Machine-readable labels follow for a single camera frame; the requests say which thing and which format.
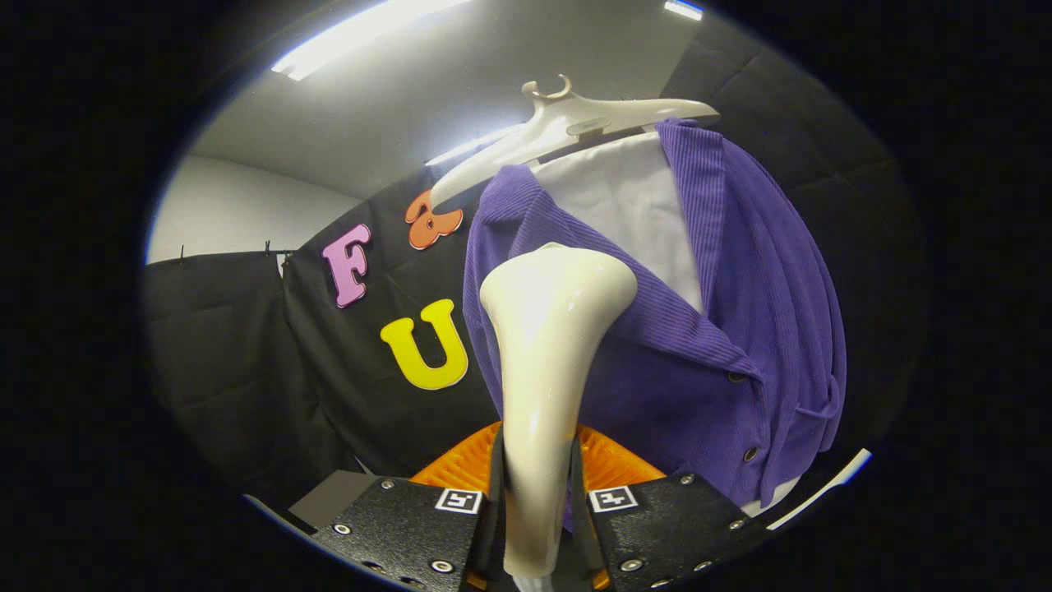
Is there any white padded garment form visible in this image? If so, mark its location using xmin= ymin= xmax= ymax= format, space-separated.
xmin=530 ymin=132 xmax=803 ymax=517

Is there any white garment steamer head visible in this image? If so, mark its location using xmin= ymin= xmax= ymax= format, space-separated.
xmin=479 ymin=243 xmax=639 ymax=580

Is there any large ceiling light panel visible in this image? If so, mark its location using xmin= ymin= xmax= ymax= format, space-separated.
xmin=271 ymin=0 xmax=474 ymax=81

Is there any grey drawer cabinet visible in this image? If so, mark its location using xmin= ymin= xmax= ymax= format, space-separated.
xmin=288 ymin=470 xmax=376 ymax=531

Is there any white box unit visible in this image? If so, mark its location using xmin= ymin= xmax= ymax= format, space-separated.
xmin=767 ymin=448 xmax=873 ymax=532

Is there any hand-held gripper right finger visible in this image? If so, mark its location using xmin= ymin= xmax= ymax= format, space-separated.
xmin=569 ymin=423 xmax=770 ymax=592

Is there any black backdrop cloth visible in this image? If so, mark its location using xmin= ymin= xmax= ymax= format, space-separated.
xmin=141 ymin=12 xmax=925 ymax=512

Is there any purple corduroy jacket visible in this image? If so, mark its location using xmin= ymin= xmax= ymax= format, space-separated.
xmin=463 ymin=118 xmax=847 ymax=529

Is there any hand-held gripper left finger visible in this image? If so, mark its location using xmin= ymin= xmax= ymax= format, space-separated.
xmin=312 ymin=421 xmax=505 ymax=592

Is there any long ceiling light strip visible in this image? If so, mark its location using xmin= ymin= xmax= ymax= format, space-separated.
xmin=426 ymin=123 xmax=527 ymax=167

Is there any white plastic clothes hanger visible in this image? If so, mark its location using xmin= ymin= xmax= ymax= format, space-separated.
xmin=429 ymin=74 xmax=721 ymax=210

